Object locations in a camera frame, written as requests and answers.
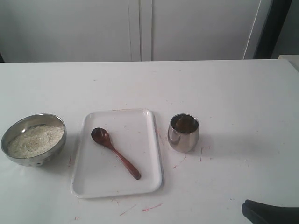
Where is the brown wooden spoon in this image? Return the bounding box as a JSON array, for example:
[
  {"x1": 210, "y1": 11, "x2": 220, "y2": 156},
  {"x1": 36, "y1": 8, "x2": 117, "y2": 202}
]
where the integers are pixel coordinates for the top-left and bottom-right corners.
[{"x1": 91, "y1": 127, "x2": 141, "y2": 180}]

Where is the shiny metal cup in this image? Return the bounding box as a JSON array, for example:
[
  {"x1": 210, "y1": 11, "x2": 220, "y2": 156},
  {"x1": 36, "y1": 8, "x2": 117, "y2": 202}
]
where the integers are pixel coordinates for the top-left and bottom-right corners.
[{"x1": 168, "y1": 113, "x2": 199, "y2": 153}]

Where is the white granular powder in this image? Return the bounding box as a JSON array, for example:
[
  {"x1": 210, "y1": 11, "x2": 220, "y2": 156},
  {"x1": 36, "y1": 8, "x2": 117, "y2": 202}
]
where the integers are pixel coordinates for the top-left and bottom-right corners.
[{"x1": 8, "y1": 125, "x2": 64, "y2": 159}]

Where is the wide steel rice bowl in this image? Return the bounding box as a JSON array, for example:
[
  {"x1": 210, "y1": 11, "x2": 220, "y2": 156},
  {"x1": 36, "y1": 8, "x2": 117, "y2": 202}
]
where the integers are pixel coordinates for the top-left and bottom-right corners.
[{"x1": 1, "y1": 113, "x2": 67, "y2": 167}]

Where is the white plastic tray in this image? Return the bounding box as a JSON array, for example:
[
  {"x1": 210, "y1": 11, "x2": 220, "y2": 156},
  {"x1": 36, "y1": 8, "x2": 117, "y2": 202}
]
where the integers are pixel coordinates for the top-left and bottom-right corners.
[{"x1": 70, "y1": 109, "x2": 163, "y2": 199}]

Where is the dark door frame post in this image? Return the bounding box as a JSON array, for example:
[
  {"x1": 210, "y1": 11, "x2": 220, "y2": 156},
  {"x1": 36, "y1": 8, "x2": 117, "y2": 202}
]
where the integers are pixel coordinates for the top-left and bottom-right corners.
[{"x1": 253, "y1": 0, "x2": 293, "y2": 59}]

